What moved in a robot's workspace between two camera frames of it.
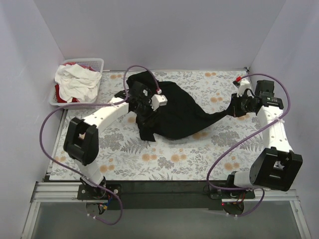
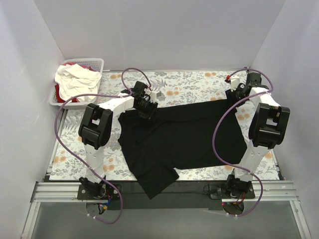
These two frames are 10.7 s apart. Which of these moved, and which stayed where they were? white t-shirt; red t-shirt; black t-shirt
Moved: black t-shirt
Stayed: white t-shirt; red t-shirt
